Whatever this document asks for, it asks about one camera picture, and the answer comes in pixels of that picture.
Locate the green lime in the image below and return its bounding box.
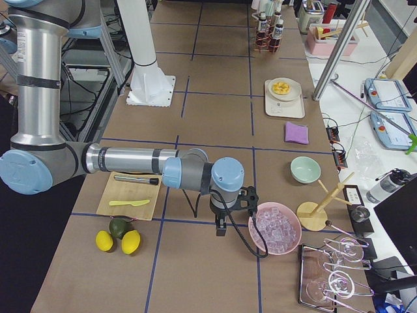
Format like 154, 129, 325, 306
109, 218, 133, 239

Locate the mint green bowl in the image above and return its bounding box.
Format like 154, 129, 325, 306
290, 156, 321, 184

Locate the bamboo cutting board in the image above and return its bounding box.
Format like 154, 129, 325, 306
96, 172, 162, 220

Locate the black glass holder tray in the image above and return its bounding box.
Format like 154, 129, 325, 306
298, 236, 374, 312

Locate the left yellow lemon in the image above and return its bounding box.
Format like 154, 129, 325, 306
95, 230, 114, 252

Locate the aluminium frame post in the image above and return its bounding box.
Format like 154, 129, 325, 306
312, 0, 371, 101

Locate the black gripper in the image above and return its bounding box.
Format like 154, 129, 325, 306
210, 198, 229, 236

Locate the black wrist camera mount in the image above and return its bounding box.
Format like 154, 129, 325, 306
233, 186, 259, 217

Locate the yellow lemon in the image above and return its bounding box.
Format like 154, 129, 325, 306
122, 230, 141, 255
95, 230, 114, 252

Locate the grey water bottle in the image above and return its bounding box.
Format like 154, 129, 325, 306
366, 168, 412, 203

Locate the right yellow lemon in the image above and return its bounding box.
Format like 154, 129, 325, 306
122, 230, 141, 255

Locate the upper blue teach pendant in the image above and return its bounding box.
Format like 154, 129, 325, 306
365, 78, 412, 112

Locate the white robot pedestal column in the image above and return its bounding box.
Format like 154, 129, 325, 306
117, 0, 176, 107

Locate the black braided cable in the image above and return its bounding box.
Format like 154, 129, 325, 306
194, 185, 270, 259

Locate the blue teach pendant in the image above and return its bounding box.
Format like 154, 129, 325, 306
370, 110, 416, 153
365, 78, 412, 112

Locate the black scale with cup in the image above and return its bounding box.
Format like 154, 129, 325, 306
343, 185, 374, 237

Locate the long metal reacher tool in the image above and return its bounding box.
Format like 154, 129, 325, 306
330, 78, 416, 155

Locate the cream toaster appliance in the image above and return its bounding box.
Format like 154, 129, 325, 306
298, 0, 324, 35

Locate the lower blue teach pendant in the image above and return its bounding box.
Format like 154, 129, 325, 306
370, 110, 416, 153

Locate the purple folded cloth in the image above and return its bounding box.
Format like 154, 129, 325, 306
284, 122, 309, 145

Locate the black steel knife sharpener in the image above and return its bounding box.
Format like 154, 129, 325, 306
114, 175, 159, 185

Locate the wooden mug tree stand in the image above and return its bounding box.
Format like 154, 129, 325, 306
296, 172, 354, 231

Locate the pink storage box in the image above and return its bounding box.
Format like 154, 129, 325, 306
307, 25, 360, 56

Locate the beige rabbit tray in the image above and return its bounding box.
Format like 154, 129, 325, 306
265, 80, 305, 119

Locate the pink bowl of ice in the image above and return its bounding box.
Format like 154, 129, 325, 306
256, 202, 302, 256

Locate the copper wire bottle rack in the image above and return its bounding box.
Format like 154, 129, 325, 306
255, 11, 283, 53

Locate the yellow plastic knife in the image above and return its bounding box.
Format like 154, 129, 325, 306
108, 200, 151, 207

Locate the white round plate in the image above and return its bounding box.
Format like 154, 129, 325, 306
267, 78, 302, 101

